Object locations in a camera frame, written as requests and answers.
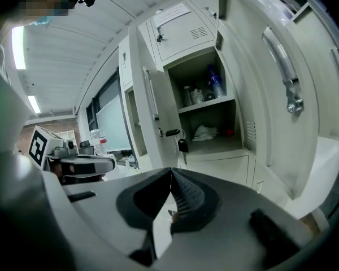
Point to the black round container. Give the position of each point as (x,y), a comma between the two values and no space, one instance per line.
(209,96)

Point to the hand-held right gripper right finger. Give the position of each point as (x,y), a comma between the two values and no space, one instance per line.
(231,207)

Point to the black framed window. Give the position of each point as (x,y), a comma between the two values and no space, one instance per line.
(91,114)

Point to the patterned cup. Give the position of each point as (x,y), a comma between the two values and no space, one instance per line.
(197,96)

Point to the grey metal locker cabinet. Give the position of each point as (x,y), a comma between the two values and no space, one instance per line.
(180,41)

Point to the white crumpled cloth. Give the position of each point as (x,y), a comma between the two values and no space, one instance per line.
(204,133)

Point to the ceiling light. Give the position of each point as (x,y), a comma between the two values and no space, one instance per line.
(34,104)
(18,47)

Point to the blue face mask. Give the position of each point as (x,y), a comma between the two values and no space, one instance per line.
(42,21)

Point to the small red object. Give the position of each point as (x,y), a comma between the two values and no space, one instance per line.
(228,132)

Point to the frosted glass panel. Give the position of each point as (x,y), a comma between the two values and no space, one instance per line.
(113,126)

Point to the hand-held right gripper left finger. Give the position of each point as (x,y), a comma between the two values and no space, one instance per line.
(107,207)

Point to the grey metal locker door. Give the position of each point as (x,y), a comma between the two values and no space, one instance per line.
(322,95)
(166,106)
(257,109)

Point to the white paper note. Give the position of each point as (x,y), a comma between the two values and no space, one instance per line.
(172,13)

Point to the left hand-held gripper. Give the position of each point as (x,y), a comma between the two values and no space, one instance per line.
(42,148)

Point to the blue bottle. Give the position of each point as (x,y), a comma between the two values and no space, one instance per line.
(214,80)

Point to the clear water bottles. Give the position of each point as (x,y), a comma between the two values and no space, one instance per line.
(97,143)

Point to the clear jar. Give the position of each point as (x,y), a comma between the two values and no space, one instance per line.
(187,96)

